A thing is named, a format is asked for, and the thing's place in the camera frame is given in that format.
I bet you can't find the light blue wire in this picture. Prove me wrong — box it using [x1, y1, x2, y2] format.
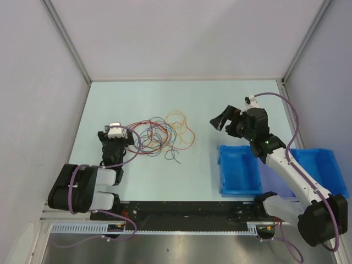
[144, 120, 185, 149]

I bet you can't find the blue plastic bin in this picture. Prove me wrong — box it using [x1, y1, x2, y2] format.
[291, 148, 349, 199]
[217, 145, 262, 197]

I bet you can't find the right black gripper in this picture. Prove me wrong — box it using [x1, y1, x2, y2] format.
[210, 105, 255, 141]

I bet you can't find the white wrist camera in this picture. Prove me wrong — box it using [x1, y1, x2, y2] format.
[241, 95, 260, 113]
[105, 123, 126, 139]

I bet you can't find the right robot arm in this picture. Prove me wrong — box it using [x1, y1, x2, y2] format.
[210, 106, 348, 252]

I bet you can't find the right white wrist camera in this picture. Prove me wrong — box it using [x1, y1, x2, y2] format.
[241, 95, 260, 113]

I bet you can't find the red wire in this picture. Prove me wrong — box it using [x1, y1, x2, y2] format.
[125, 119, 170, 155]

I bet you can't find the orange wire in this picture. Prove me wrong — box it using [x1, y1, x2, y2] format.
[145, 109, 196, 153]

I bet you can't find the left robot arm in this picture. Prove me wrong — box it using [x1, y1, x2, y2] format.
[47, 128, 134, 220]

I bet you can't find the purple plastic tray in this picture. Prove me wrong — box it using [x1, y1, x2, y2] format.
[257, 159, 295, 198]

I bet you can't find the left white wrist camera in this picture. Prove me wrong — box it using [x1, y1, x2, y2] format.
[105, 123, 126, 139]

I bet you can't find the slotted cable duct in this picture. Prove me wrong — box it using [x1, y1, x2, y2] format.
[51, 223, 257, 236]

